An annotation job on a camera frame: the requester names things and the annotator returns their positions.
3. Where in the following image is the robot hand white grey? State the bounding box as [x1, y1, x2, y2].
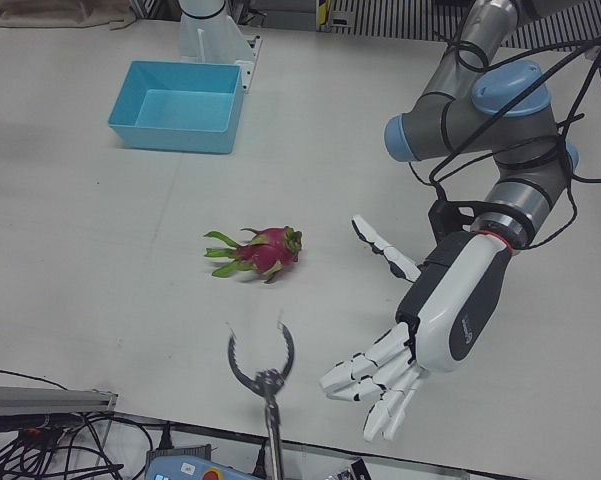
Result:
[319, 214, 524, 444]

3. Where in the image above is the pink dragon fruit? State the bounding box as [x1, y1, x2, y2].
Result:
[203, 225, 304, 285]

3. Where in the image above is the black white printed box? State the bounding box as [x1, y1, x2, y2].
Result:
[329, 457, 370, 480]

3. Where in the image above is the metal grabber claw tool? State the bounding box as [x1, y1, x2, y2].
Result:
[226, 322, 297, 480]

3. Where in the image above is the grey ribbed panel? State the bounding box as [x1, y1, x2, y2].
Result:
[344, 0, 481, 39]

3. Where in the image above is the light blue plastic bin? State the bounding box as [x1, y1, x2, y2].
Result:
[107, 60, 246, 155]

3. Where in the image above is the blue grey teach pendant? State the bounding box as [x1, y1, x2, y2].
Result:
[144, 442, 246, 480]

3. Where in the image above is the beige cloth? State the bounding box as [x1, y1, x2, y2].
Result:
[0, 0, 136, 32]

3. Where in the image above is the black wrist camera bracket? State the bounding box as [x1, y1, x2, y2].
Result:
[428, 199, 486, 246]

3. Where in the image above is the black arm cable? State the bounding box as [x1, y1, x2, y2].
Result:
[412, 34, 601, 251]

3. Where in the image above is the white pedestal mount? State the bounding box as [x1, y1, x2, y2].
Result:
[177, 0, 264, 94]

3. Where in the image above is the aluminium profile rail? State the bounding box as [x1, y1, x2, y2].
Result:
[0, 384, 119, 416]

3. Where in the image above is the black cable tangle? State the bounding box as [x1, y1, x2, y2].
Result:
[0, 368, 154, 480]

